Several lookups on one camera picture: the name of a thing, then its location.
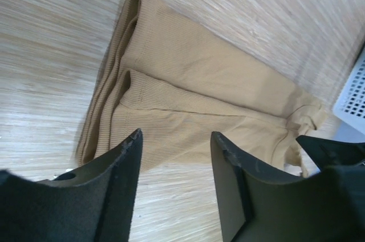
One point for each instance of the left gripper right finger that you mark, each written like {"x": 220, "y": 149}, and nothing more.
{"x": 258, "y": 202}

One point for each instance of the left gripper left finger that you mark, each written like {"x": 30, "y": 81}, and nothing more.
{"x": 91, "y": 203}

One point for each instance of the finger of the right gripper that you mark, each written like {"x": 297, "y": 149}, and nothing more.
{"x": 325, "y": 153}

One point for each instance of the tan tank top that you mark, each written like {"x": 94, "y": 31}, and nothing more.
{"x": 178, "y": 82}

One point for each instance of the white plastic laundry basket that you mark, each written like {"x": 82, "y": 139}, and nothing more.
{"x": 349, "y": 106}

